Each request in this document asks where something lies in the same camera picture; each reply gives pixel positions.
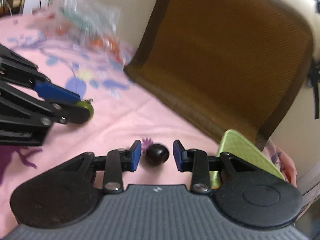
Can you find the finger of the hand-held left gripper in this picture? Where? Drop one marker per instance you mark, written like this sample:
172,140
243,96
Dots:
72,113
57,92

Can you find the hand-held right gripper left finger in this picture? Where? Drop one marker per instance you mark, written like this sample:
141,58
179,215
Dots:
135,156

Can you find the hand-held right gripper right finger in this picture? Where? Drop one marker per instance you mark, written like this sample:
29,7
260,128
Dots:
178,158

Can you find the green cherry tomato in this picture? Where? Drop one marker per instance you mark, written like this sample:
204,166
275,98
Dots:
86,105

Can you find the dark purple cherry tomato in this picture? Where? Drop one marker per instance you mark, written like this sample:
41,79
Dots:
157,154

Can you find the green plastic basin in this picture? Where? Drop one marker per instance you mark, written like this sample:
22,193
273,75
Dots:
237,145

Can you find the pink deer print bedsheet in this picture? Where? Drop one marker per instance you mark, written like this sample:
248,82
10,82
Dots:
112,125

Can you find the clear plastic bag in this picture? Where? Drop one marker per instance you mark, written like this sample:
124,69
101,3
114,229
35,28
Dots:
87,17

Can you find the brown woven seat mat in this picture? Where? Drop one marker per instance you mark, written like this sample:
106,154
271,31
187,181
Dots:
212,55

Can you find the black tape strips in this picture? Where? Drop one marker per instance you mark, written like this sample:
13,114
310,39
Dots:
314,75

